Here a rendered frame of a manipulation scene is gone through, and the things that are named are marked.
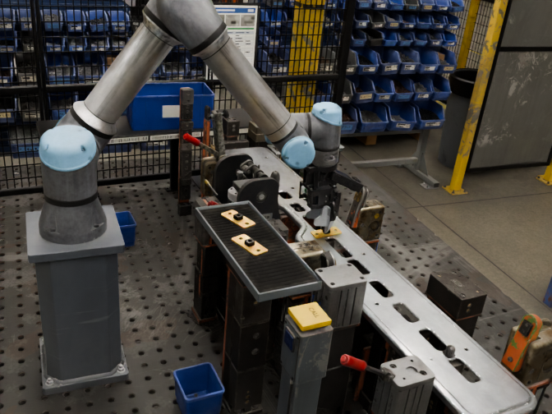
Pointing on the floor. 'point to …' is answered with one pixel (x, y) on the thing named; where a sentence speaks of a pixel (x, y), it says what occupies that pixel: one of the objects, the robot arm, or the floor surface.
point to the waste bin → (456, 114)
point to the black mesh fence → (157, 80)
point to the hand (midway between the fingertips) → (326, 226)
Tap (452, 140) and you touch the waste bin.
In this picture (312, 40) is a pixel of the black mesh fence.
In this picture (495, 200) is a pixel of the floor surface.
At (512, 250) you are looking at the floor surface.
